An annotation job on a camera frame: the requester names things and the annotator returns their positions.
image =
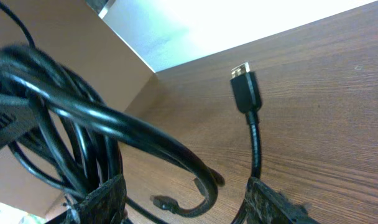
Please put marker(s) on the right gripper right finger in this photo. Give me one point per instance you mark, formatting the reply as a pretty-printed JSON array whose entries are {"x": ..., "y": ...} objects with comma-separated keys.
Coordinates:
[{"x": 266, "y": 206}]

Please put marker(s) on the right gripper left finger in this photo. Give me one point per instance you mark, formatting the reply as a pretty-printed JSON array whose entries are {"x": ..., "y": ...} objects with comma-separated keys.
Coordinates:
[{"x": 105, "y": 205}]

